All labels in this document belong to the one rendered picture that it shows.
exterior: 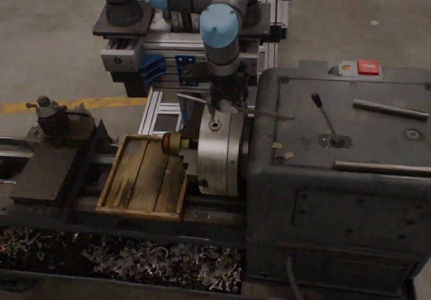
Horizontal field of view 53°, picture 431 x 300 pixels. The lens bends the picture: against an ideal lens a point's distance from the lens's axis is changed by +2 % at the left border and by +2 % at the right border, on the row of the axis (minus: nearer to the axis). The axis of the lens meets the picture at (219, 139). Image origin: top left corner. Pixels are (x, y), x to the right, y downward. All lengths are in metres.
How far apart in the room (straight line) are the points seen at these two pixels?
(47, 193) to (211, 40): 0.93
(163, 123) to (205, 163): 1.47
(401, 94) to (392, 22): 2.59
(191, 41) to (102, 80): 1.69
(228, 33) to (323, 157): 0.49
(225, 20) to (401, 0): 3.46
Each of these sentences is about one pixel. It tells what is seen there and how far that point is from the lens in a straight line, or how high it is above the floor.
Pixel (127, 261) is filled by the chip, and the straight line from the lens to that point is 1.81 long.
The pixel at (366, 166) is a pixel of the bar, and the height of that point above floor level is 1.27.
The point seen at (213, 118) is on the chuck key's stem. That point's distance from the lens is 1.23.
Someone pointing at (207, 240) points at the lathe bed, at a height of 0.71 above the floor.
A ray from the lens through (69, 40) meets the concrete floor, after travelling 3.97.
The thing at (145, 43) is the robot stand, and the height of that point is 1.07.
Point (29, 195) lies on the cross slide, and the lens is 1.62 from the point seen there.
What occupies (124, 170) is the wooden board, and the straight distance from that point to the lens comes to 1.67.
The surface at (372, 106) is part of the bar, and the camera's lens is 1.32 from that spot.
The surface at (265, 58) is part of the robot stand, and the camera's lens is 3.10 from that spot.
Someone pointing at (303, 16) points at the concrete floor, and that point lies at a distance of 3.92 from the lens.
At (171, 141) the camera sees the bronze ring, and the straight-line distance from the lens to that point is 1.41.
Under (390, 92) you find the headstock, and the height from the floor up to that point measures 1.26.
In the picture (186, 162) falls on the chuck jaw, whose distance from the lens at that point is 1.37.
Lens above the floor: 2.18
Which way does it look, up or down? 50 degrees down
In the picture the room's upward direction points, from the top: 5 degrees counter-clockwise
